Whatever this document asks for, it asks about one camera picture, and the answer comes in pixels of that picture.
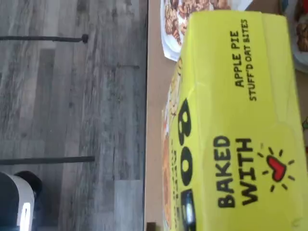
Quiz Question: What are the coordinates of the green Bobo's apple pie box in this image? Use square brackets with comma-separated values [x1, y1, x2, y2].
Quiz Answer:
[162, 12, 304, 231]

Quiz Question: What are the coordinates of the granola bag red label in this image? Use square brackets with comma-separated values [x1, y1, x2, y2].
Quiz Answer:
[160, 0, 254, 61]

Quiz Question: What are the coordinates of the black metal stand leg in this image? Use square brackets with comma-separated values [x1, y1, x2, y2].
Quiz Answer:
[0, 34, 89, 44]
[0, 155, 95, 166]

